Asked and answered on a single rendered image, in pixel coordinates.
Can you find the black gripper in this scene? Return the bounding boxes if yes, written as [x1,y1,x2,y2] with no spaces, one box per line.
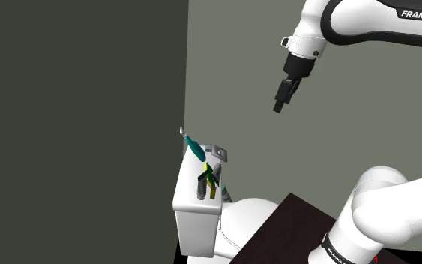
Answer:
[273,52,316,114]

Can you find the grey flat square holder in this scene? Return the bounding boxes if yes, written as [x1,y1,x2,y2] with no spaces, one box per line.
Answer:
[204,144,229,164]

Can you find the green pen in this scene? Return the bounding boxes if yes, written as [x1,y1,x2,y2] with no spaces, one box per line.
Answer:
[205,166,220,188]

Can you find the small teal grey tool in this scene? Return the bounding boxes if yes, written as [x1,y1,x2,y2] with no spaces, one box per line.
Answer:
[220,184,232,203]

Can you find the yellow pen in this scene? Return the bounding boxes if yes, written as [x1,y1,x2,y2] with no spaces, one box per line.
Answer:
[203,162,217,200]

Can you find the dark grey cylinder tool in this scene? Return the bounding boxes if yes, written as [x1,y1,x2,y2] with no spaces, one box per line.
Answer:
[196,170,208,201]

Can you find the dark robot stand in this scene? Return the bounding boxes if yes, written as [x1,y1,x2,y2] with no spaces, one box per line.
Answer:
[229,192,412,264]

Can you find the white toilet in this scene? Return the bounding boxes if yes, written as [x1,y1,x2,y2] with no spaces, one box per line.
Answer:
[172,145,280,264]

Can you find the teal handled tool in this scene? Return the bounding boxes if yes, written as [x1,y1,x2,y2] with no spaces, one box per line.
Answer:
[178,126,207,164]

